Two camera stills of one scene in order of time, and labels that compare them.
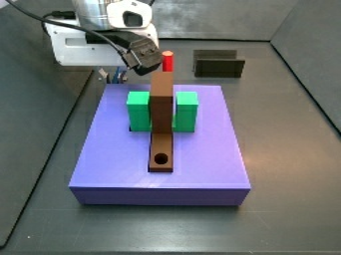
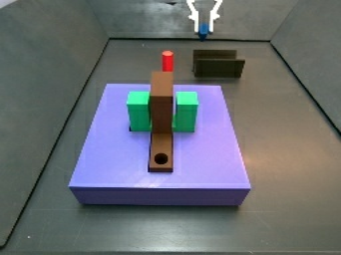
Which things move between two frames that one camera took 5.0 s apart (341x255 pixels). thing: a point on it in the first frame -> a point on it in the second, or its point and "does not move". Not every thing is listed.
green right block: [185, 112] does not move
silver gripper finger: [103, 72] -> [193, 14]
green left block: [139, 111] does not move
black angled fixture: [217, 64] does not move
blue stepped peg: [115, 79] -> [202, 31]
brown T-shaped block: [162, 122] does not move
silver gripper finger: [123, 77] -> [213, 15]
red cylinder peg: [169, 61] does not move
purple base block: [112, 174] does not move
